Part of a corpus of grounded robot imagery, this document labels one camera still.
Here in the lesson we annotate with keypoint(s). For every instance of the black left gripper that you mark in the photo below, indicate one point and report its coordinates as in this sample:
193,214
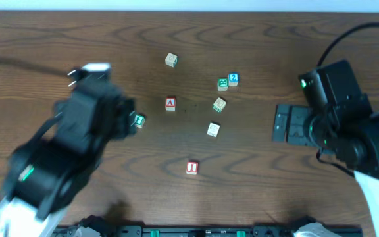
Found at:
124,117

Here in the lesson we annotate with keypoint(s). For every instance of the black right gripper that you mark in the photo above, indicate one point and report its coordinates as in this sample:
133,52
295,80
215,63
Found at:
282,123

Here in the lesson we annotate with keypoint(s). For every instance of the blue 2 wooden block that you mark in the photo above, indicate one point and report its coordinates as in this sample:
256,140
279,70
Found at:
233,79

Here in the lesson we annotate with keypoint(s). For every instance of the red A wooden block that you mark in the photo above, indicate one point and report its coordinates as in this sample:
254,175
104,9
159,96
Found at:
170,103

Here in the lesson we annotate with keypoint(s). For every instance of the red I wooden block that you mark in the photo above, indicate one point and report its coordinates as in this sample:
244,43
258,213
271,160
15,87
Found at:
192,167

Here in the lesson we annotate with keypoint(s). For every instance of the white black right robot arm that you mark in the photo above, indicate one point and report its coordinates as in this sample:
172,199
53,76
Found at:
355,146

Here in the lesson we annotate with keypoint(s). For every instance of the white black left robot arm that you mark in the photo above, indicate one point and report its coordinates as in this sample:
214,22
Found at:
46,173

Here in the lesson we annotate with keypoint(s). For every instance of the green lightning wooden block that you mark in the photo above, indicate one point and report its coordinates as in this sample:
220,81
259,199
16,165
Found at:
139,121

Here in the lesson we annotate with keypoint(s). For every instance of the wooden block green side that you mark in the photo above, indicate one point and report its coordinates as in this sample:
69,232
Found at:
219,105

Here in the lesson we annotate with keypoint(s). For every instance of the plain wooden block centre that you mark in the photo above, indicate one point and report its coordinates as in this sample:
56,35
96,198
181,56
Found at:
213,129

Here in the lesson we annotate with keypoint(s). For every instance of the plain wooden block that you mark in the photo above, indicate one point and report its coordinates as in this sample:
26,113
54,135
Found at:
213,129
171,60

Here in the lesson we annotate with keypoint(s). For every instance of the green R wooden block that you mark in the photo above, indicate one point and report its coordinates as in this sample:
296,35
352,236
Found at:
222,84

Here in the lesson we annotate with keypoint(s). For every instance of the plain wooden block far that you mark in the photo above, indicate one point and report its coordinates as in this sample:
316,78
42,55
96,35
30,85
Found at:
171,60

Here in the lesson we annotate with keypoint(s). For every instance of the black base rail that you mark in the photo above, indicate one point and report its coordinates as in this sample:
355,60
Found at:
97,226

